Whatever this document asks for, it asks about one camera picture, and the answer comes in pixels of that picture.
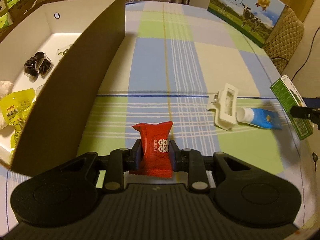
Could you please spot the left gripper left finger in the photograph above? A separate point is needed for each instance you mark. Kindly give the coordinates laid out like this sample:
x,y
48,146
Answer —
x,y
120,161

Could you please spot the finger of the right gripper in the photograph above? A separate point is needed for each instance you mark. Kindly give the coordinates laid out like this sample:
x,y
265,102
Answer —
x,y
312,102
303,112

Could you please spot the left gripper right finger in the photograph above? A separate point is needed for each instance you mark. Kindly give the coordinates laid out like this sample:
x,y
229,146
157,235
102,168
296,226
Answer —
x,y
189,161

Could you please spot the green medicine box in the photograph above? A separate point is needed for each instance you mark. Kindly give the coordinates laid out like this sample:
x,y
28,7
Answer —
x,y
292,103

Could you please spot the red candy packet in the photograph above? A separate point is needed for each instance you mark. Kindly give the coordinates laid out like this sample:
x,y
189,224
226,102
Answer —
x,y
156,161

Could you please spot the blue hand cream tube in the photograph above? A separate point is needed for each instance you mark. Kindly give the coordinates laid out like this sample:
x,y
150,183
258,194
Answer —
x,y
258,117

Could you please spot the white plastic clip holder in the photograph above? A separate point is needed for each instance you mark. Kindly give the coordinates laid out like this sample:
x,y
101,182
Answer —
x,y
223,103

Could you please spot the yellow snack pouch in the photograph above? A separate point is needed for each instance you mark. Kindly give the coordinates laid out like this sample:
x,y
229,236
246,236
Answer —
x,y
16,112

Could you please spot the dark scrunchie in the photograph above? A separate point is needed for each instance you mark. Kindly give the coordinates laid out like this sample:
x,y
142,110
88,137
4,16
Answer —
x,y
37,65

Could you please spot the white cloth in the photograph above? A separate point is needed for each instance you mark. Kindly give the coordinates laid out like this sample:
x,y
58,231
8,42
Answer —
x,y
6,90

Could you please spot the clear plastic box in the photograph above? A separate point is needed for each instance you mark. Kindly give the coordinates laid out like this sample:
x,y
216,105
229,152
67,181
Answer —
x,y
38,90

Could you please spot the white medicine box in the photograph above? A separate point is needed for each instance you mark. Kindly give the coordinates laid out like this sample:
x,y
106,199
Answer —
x,y
61,52

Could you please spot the quilted beige chair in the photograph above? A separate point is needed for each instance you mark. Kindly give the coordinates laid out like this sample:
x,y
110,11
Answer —
x,y
284,39

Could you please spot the checked blue green tablecloth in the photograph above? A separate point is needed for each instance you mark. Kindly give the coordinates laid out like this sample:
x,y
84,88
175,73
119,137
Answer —
x,y
171,59

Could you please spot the light blue milk carton box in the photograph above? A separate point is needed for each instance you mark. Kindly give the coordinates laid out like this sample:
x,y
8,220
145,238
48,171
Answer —
x,y
256,19

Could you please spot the brown cardboard storage box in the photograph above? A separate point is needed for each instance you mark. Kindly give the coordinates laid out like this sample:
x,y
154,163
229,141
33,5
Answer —
x,y
93,30

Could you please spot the cardboard box with green tissues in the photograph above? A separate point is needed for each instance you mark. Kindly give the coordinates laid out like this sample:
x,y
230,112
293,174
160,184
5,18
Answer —
x,y
12,10

